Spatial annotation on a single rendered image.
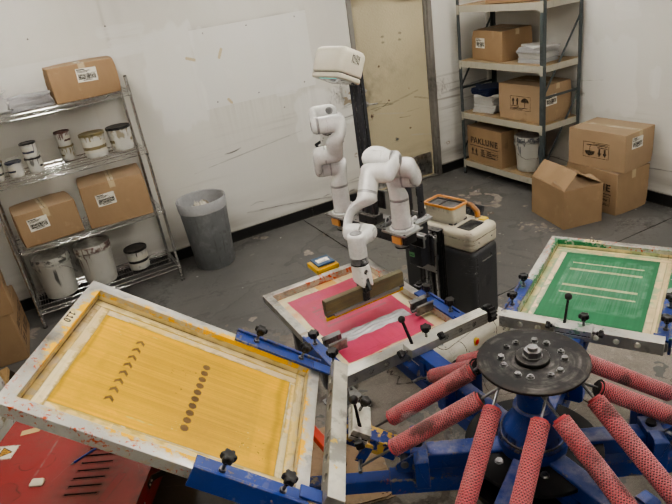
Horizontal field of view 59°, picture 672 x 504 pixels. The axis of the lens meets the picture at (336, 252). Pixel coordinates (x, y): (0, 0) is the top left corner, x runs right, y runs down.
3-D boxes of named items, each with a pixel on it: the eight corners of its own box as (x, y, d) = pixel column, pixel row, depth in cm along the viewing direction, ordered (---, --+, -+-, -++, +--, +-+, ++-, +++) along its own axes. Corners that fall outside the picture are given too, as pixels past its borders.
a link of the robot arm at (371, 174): (372, 154, 263) (404, 154, 257) (367, 200, 260) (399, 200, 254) (360, 141, 248) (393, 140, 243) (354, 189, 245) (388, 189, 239)
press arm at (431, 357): (411, 358, 221) (410, 347, 219) (424, 352, 223) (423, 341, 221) (439, 381, 207) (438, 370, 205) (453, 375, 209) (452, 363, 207)
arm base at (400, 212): (405, 219, 304) (402, 191, 298) (423, 224, 295) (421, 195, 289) (384, 230, 296) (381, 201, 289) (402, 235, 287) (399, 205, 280)
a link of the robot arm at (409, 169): (363, 135, 259) (404, 134, 251) (387, 172, 292) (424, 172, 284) (358, 165, 255) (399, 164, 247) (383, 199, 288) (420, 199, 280)
